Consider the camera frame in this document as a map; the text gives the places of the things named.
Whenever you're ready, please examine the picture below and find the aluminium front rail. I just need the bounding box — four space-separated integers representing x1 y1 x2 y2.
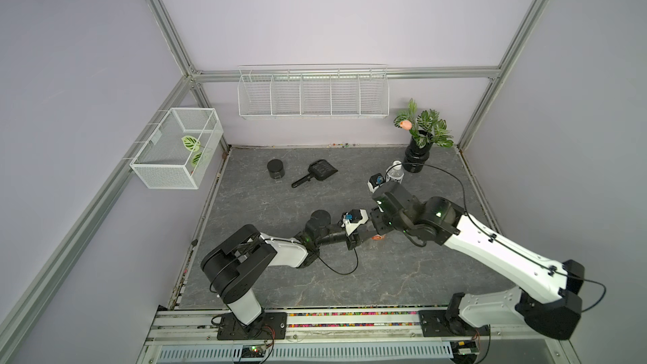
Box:
137 306 580 363

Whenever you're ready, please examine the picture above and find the clear bottle white label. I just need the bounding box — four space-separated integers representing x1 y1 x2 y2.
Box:
387 163 404 183

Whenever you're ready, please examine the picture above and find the black scoop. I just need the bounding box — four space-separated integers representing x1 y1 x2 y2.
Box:
291 159 338 188

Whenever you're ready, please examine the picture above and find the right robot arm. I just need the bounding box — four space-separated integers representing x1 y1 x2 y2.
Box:
372 181 586 340

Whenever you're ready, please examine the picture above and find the green leaf in basket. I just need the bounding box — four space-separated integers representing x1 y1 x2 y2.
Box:
181 136 202 153

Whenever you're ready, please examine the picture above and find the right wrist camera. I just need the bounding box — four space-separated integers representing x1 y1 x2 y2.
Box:
367 173 387 193

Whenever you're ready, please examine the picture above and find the artificial green plant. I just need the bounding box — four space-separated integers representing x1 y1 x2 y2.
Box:
394 99 454 148

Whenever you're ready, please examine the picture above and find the white wire basket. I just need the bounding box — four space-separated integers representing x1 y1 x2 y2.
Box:
130 107 223 190

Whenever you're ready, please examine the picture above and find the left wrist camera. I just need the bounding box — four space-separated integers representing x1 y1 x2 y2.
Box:
342 209 369 237

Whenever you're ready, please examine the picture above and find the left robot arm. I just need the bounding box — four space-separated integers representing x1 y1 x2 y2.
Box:
201 209 377 330

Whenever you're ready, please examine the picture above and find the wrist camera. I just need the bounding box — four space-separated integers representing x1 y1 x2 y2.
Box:
367 173 387 193
342 209 369 237

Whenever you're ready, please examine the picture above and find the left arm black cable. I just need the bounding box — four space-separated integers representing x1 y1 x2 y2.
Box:
315 247 360 276

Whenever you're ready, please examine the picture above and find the black vase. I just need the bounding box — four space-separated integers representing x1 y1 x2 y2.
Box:
402 138 432 174

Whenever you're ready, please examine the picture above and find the long white wire shelf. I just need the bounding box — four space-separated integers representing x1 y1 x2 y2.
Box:
237 64 390 119

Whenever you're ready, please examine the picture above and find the black round jar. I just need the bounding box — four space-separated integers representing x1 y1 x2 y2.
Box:
266 158 285 180

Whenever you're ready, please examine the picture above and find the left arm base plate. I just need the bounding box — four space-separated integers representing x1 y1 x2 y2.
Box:
217 312 287 341

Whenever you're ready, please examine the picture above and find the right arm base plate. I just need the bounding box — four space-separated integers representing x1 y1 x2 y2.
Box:
418 309 490 339

